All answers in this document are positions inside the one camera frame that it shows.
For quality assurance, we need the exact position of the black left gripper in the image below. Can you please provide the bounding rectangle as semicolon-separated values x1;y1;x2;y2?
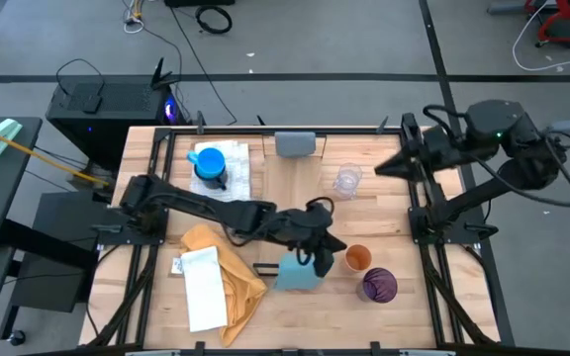
277;196;348;278

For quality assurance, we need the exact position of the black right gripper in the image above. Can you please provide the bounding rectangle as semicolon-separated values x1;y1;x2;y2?
374;113;454;199

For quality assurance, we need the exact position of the small pale orange cup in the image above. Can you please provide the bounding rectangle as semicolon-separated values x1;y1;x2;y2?
343;243;373;274

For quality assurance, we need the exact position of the clear glass mug with handle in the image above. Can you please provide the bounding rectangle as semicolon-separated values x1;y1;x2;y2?
332;162;364;200

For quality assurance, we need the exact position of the purple translucent tumbler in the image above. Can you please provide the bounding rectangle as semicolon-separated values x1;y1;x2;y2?
356;267;399;305

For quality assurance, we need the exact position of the dark navy mug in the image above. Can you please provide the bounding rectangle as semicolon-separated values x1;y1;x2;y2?
194;165;230;192

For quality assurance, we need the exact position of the bright blue plastic mug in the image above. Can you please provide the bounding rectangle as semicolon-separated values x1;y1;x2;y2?
186;146;227;180

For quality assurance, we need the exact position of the yellow waffle cloth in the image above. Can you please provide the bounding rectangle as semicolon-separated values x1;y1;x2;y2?
179;223;269;348

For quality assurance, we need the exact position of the white plaid dish towel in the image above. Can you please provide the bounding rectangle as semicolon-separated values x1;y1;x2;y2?
189;139;252;203

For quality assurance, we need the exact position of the white folded cloth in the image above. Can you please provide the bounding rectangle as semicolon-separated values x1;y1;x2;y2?
180;245;230;333

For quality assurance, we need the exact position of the black wifi antenna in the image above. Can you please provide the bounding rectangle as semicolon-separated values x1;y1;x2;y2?
149;56;180;91

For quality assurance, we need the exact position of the black computer tower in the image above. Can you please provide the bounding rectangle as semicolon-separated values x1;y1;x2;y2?
46;73;190;172

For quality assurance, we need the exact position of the small black box device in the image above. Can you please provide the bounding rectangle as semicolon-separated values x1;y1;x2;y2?
80;93;103;115

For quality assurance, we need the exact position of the black desk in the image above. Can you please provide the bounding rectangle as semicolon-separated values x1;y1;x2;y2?
0;116;44;253

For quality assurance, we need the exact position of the mint green stapler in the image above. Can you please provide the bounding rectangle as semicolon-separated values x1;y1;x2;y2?
0;118;24;157

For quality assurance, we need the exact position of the black aluminium table frame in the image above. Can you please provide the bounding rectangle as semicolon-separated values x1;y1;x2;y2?
79;116;517;356

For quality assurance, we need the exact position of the white floor cable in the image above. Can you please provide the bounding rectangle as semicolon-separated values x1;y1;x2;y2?
512;0;570;73

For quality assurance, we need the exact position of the thin black floor cable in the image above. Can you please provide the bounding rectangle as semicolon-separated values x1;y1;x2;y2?
168;4;239;128

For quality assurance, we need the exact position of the coiled black cable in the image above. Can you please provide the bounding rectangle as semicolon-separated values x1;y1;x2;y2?
194;4;234;36

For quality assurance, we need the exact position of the black pedestal stand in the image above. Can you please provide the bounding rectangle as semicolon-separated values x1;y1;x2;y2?
10;190;118;313

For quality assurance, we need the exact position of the yellow strap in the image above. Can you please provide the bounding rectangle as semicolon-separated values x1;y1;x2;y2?
0;120;111;188

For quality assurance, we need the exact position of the white and yellow cable bundle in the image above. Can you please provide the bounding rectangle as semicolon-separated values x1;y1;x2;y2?
123;0;146;35

